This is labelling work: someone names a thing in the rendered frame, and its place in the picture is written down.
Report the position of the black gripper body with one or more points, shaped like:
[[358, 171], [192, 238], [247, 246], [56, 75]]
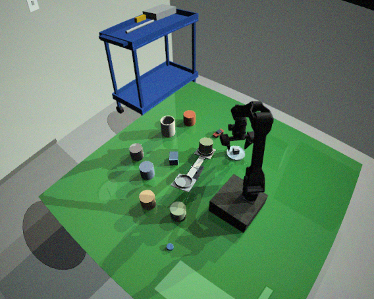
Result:
[[238, 135]]

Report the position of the tan cylinder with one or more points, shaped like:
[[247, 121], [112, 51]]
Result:
[[147, 199]]

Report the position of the white cube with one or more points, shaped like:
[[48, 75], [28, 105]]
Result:
[[236, 150]]

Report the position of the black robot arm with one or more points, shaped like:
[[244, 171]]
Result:
[[261, 123]]

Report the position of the small blue block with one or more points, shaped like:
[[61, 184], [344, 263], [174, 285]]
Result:
[[173, 158]]

